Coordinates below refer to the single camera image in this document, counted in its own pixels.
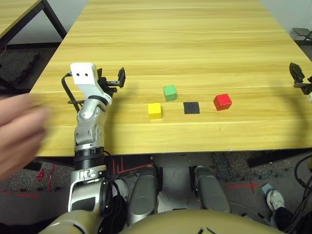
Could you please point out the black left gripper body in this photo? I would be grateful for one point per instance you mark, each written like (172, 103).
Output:
(109, 87)

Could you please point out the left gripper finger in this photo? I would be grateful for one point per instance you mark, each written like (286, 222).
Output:
(122, 77)
(99, 73)

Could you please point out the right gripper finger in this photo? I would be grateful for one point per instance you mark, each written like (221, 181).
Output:
(297, 73)

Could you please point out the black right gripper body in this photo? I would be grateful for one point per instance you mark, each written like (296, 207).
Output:
(307, 85)

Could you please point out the yellow wooden block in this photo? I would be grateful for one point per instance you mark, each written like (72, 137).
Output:
(155, 111)

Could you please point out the green wooden block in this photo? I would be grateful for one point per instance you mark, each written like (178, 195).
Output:
(169, 92)

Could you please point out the red wooden block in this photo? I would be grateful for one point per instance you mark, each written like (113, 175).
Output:
(222, 102)

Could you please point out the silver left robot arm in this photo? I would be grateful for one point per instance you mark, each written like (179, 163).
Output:
(87, 126)

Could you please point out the bystander bare hand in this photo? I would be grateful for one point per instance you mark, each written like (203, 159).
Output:
(17, 131)

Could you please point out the black square pad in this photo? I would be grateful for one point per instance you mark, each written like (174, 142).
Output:
(191, 107)

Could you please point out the black foam floor mat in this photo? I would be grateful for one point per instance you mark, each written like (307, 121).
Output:
(17, 65)

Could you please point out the speckled rubber floor mat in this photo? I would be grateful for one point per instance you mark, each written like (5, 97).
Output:
(231, 165)

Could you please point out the grey blue small box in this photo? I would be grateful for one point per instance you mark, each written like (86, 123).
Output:
(267, 189)

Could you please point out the grey robot left leg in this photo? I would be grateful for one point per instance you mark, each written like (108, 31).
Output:
(142, 195)

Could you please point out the grey robot leg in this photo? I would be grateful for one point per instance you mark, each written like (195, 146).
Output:
(142, 195)
(210, 192)

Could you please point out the white sneaker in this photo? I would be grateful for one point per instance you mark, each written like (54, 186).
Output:
(275, 201)

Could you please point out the bystander dark trouser leg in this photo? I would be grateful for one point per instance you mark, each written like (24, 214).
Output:
(284, 219)

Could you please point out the grey robot right leg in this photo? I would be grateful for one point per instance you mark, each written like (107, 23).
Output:
(210, 192)

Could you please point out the olive robot torso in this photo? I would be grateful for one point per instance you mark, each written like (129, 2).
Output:
(170, 223)

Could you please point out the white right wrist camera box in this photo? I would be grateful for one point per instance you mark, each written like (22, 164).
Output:
(310, 98)

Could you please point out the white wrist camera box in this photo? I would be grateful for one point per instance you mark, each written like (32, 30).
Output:
(83, 73)
(310, 98)

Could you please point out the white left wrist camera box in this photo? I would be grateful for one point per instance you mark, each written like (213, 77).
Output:
(83, 73)

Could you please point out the wooden table with black frame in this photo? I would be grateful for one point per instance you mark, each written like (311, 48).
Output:
(14, 12)

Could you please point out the grey metal base plate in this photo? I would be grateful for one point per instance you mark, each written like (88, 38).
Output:
(175, 180)

